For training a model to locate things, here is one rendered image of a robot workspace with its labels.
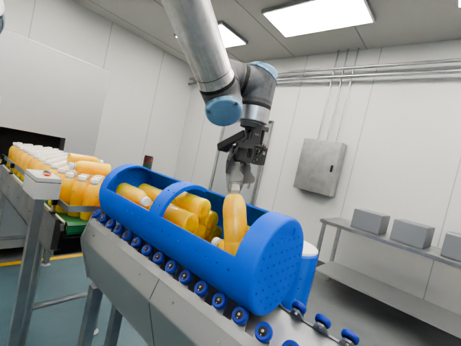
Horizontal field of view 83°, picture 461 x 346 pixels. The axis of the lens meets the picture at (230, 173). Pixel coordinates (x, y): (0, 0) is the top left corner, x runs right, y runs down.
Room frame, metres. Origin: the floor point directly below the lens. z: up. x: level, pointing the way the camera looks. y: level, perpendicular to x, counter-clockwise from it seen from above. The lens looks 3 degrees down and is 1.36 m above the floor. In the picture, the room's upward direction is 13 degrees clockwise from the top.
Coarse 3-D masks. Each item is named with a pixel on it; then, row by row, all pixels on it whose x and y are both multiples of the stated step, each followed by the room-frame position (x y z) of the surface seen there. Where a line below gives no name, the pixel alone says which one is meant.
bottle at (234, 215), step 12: (228, 192) 0.78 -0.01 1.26; (228, 204) 0.75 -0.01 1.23; (240, 204) 0.76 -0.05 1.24; (228, 216) 0.75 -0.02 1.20; (240, 216) 0.74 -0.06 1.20; (228, 228) 0.74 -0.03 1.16; (240, 228) 0.74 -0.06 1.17; (228, 240) 0.73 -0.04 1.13; (240, 240) 0.73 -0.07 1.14; (228, 252) 0.72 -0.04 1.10
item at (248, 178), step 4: (244, 164) 0.81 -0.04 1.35; (248, 164) 0.80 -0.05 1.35; (240, 168) 0.81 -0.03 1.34; (244, 168) 0.81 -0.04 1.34; (248, 168) 0.80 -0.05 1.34; (244, 172) 0.81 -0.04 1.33; (248, 172) 0.80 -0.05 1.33; (244, 176) 0.81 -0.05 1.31; (248, 176) 0.80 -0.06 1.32; (252, 176) 0.79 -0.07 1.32; (244, 180) 0.81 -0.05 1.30; (248, 180) 0.80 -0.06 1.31; (252, 180) 0.79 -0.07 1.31; (240, 184) 0.81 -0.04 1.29; (240, 188) 0.81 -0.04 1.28
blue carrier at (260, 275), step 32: (192, 192) 1.14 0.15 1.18; (128, 224) 1.02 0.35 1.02; (160, 224) 0.86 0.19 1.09; (256, 224) 0.69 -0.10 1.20; (288, 224) 0.71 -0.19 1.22; (192, 256) 0.75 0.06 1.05; (224, 256) 0.68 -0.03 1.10; (256, 256) 0.63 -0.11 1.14; (288, 256) 0.75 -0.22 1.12; (224, 288) 0.69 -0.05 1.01; (256, 288) 0.64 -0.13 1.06; (288, 288) 0.79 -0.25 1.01
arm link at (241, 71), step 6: (234, 60) 0.73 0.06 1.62; (234, 66) 0.72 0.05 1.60; (240, 66) 0.72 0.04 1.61; (246, 66) 0.73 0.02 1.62; (234, 72) 0.69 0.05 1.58; (240, 72) 0.72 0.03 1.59; (246, 72) 0.73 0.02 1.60; (240, 78) 0.72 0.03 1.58; (246, 78) 0.73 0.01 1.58; (240, 84) 0.73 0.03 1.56; (246, 84) 0.73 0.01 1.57; (240, 90) 0.74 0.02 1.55
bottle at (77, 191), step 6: (78, 180) 1.32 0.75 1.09; (84, 180) 1.33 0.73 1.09; (78, 186) 1.31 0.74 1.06; (84, 186) 1.32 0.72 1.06; (72, 192) 1.30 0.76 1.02; (78, 192) 1.30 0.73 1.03; (72, 198) 1.30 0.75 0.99; (78, 198) 1.31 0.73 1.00; (72, 204) 1.30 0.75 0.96; (78, 204) 1.31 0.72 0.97; (78, 216) 1.32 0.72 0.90
